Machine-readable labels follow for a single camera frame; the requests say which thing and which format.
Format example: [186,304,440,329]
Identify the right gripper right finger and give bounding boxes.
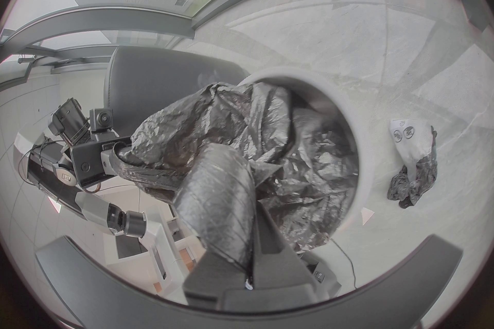
[250,200,318,296]

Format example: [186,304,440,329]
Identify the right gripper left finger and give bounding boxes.
[184,248,249,307]

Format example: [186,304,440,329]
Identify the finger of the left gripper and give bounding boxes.
[101,144,134,181]

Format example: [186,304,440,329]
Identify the black plastic bag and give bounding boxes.
[116,83,359,274]

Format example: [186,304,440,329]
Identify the crumpled black plastic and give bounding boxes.
[387,126,438,209]

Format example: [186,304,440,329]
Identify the white trash bin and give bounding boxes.
[235,66,374,239]

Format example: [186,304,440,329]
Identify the dark grey round chair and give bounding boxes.
[103,46,249,139]

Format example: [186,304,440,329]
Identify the window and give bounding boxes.
[0,0,491,89]

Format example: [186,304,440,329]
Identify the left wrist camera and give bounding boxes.
[89,108,118,143]

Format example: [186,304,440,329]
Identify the black cable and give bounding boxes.
[331,238,358,289]

